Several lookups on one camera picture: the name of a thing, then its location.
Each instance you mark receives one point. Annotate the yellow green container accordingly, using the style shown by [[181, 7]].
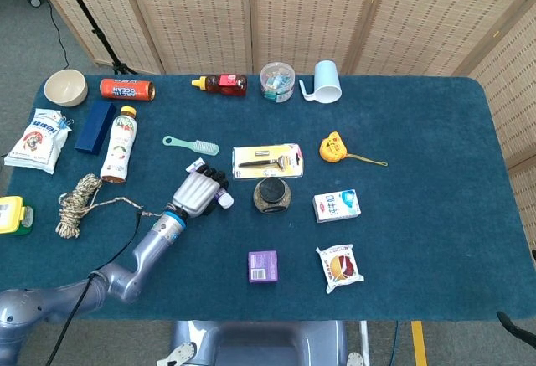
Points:
[[10, 215]]

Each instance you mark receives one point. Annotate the blue binder clip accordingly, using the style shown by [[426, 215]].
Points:
[[66, 122]]

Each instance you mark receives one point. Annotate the round glass jar black lid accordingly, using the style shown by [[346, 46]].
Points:
[[272, 194]]

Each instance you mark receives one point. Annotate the beige bowl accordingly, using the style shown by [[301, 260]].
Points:
[[65, 87]]

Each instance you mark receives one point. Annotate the bear-shaped honey bottle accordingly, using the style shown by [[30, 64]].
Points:
[[226, 85]]

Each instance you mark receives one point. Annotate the blue table cloth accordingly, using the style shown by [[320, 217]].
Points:
[[419, 215]]

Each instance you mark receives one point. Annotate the orange Arctic Ocean can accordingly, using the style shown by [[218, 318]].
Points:
[[125, 89]]

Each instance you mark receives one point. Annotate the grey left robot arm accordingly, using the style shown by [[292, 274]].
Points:
[[146, 253]]

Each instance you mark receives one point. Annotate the navy blue long box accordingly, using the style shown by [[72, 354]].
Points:
[[95, 127]]

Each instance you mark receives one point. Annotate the white mug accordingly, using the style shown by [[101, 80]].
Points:
[[326, 83]]

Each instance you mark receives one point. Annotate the carded black tool pack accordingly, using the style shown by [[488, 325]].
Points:
[[268, 161]]

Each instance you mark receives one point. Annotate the yellow tape measure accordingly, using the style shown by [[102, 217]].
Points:
[[331, 147]]

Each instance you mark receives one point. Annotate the white table leg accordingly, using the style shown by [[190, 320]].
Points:
[[365, 341]]

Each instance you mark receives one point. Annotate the white drink bottle yellow cap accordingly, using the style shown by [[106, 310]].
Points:
[[119, 148]]

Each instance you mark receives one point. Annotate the bamboo folding screen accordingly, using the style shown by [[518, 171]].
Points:
[[201, 14]]

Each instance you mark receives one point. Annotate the purple white toothpaste tube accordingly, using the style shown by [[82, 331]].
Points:
[[226, 200]]

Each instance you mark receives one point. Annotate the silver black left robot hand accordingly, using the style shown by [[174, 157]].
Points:
[[197, 194]]

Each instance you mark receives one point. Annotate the mint green brush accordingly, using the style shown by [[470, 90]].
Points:
[[205, 147]]

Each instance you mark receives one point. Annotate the black tripod stand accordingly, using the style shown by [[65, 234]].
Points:
[[90, 22]]

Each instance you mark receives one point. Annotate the white powder bag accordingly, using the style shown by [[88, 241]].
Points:
[[37, 142]]

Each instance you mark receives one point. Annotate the clear jar of binder clips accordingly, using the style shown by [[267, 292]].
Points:
[[277, 83]]

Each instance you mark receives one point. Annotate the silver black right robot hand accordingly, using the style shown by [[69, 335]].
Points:
[[521, 330]]

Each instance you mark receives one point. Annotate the white pastry snack packet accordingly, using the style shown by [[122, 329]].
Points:
[[340, 269]]

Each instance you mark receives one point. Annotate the purple soap box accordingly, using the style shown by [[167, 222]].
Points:
[[263, 267]]

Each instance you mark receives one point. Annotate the white blue milk carton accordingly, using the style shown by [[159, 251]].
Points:
[[337, 206]]

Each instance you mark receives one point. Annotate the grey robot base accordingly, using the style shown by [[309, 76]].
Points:
[[259, 343]]

